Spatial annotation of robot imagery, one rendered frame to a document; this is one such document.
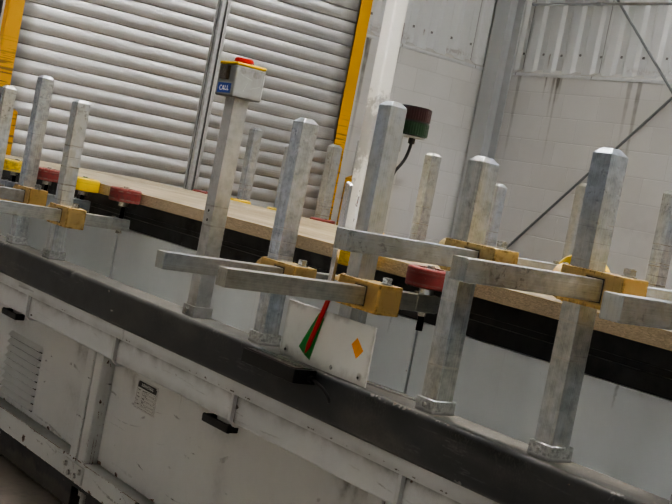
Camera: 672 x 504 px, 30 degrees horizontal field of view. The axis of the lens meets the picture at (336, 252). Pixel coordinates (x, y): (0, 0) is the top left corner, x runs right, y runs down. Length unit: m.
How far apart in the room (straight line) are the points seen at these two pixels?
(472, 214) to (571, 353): 0.30
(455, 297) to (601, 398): 0.28
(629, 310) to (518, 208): 10.75
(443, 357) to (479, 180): 0.28
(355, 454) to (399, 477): 0.13
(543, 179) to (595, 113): 0.82
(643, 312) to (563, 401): 0.40
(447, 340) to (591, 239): 0.31
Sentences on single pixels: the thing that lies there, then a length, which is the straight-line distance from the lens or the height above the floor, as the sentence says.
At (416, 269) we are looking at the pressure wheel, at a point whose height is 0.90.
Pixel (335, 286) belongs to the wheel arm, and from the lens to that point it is 2.05.
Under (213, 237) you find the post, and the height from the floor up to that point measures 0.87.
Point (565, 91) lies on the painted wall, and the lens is 11.96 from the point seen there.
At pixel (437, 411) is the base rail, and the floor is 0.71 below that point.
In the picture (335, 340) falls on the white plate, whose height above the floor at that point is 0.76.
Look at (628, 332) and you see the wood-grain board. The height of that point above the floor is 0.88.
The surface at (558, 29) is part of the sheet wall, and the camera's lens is 12.22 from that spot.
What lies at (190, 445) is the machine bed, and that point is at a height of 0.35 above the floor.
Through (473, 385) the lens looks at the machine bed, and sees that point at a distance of 2.20.
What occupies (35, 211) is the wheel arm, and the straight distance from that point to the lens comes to 3.14.
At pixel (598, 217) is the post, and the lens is 1.74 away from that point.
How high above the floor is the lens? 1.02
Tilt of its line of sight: 3 degrees down
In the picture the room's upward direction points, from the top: 11 degrees clockwise
